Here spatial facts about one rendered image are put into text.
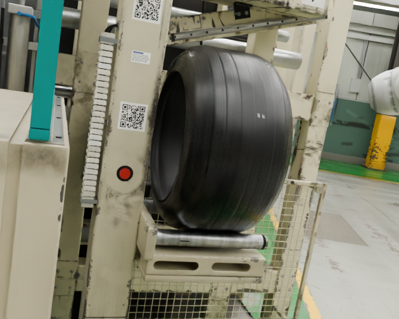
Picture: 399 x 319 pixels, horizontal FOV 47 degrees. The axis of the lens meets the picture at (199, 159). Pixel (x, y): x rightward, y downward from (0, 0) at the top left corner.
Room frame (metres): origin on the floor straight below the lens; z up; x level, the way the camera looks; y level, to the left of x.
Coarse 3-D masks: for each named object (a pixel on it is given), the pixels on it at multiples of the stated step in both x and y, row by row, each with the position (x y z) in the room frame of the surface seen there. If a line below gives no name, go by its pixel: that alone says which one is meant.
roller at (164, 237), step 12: (156, 240) 1.20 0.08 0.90; (168, 240) 1.21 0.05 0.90; (180, 240) 1.22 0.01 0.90; (192, 240) 1.23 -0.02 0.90; (204, 240) 1.24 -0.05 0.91; (216, 240) 1.25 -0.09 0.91; (228, 240) 1.27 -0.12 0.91; (240, 240) 1.28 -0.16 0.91; (252, 240) 1.29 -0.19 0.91; (264, 240) 1.31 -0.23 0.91
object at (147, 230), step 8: (144, 208) 1.31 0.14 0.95; (144, 216) 1.23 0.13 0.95; (144, 224) 1.19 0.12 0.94; (152, 224) 1.18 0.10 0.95; (144, 232) 1.18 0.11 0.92; (152, 232) 1.15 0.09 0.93; (144, 240) 1.17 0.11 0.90; (152, 240) 1.16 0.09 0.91; (144, 248) 1.15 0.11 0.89; (152, 248) 1.16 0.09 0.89; (144, 256) 1.15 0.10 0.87; (152, 256) 1.16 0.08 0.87
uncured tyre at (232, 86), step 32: (192, 64) 1.25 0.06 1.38; (224, 64) 1.23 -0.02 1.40; (256, 64) 1.29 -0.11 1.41; (160, 96) 1.51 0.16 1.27; (192, 96) 1.18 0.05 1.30; (224, 96) 1.16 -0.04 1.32; (256, 96) 1.19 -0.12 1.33; (288, 96) 1.28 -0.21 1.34; (160, 128) 1.55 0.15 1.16; (192, 128) 1.15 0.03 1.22; (224, 128) 1.13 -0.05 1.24; (256, 128) 1.16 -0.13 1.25; (288, 128) 1.20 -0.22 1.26; (160, 160) 1.58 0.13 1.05; (192, 160) 1.13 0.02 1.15; (224, 160) 1.12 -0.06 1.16; (256, 160) 1.15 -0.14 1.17; (288, 160) 1.21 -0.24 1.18; (160, 192) 1.40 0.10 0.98; (192, 192) 1.14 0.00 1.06; (224, 192) 1.14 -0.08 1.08; (256, 192) 1.17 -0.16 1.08; (192, 224) 1.21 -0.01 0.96; (224, 224) 1.22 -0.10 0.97
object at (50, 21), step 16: (48, 0) 0.43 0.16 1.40; (48, 16) 0.43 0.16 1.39; (48, 32) 0.43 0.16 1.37; (48, 48) 0.43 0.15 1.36; (48, 64) 0.43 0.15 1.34; (48, 80) 0.43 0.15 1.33; (48, 96) 0.43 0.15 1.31; (32, 112) 0.43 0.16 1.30; (48, 112) 0.43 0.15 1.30; (32, 128) 0.43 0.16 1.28; (48, 128) 0.43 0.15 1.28
